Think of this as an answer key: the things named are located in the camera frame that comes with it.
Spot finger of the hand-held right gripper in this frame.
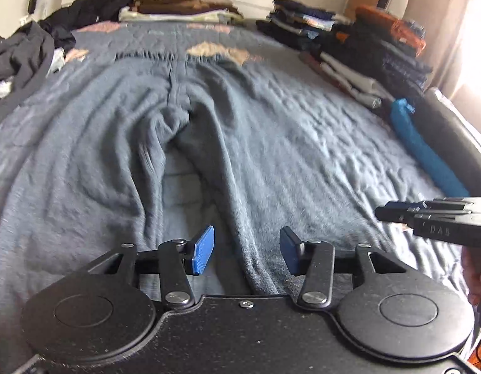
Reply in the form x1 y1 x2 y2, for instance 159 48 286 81
375 202 418 224

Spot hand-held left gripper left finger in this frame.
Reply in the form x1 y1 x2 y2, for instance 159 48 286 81
82 225 216 309

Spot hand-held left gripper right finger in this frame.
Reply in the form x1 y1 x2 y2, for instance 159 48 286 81
279 226 407 309

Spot grey sweatpants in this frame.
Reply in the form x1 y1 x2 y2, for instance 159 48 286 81
0 49 473 359

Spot stack of black white clothes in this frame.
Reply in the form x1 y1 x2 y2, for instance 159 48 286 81
301 27 434 110

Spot stack of navy folded clothes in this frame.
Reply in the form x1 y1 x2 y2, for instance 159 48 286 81
256 0 352 49

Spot stack of beige brown clothes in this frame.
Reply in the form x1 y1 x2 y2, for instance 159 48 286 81
119 0 245 24

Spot pile of dark grey clothes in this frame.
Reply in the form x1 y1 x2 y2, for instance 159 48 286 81
0 21 56 102

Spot person's right hand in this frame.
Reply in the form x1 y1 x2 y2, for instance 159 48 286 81
461 246 481 306

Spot grey quilted bed cover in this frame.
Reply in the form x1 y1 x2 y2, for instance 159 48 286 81
0 19 481 374

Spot orange folded cloth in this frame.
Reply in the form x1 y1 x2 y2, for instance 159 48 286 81
355 5 427 57

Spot beige curtain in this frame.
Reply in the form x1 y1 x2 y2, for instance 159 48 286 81
404 0 481 102

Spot white cloth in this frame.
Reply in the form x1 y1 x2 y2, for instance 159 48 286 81
49 48 66 74

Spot black jacket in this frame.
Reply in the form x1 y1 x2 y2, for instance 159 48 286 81
41 0 178 49

